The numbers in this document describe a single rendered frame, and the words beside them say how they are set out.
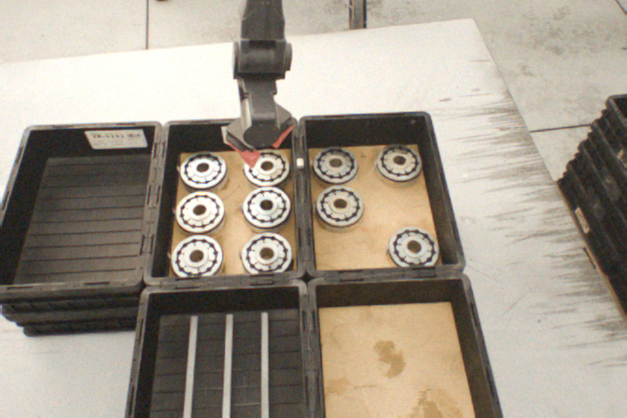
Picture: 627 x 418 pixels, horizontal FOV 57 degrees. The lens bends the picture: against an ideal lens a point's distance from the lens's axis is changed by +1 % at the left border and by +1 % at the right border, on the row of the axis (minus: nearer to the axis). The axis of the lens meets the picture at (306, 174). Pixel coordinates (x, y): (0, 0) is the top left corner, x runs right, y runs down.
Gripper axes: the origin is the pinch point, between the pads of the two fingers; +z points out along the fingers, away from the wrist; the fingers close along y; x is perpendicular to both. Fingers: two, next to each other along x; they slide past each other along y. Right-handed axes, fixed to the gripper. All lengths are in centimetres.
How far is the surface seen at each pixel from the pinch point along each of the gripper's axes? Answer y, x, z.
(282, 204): 3.2, -1.1, 20.4
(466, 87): 75, -5, 37
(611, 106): 108, -39, 48
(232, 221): -5.7, 5.3, 23.6
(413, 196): 26.0, -19.9, 23.5
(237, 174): 3.8, 13.8, 23.8
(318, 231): 4.9, -10.2, 23.5
